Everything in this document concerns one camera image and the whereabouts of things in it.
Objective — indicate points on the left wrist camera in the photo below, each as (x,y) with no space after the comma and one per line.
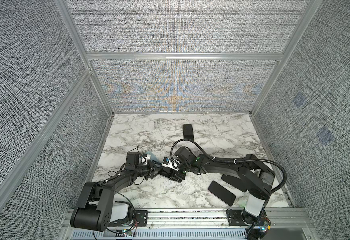
(132,160)

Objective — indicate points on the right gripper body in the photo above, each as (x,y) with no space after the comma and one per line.
(184,168)

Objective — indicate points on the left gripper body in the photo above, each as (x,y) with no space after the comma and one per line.
(147,170)

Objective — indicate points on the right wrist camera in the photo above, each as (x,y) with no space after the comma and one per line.
(172,164)

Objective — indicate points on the aluminium front rail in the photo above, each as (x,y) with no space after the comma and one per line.
(201,224)

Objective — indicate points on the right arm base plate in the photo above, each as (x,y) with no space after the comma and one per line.
(235,217)

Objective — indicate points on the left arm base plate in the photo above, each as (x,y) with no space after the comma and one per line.
(129,221)

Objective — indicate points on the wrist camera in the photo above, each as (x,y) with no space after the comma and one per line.
(132,160)
(172,164)

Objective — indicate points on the black smartphone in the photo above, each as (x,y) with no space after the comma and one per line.
(222,193)
(172,174)

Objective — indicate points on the black phone case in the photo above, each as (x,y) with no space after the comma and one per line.
(235,182)
(188,133)

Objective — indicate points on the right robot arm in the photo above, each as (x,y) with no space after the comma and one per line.
(260,177)

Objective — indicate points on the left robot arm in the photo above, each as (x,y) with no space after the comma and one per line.
(94,207)

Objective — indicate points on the light blue phone case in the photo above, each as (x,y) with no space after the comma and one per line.
(151,157)

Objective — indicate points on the aluminium frame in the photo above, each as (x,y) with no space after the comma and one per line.
(145,57)

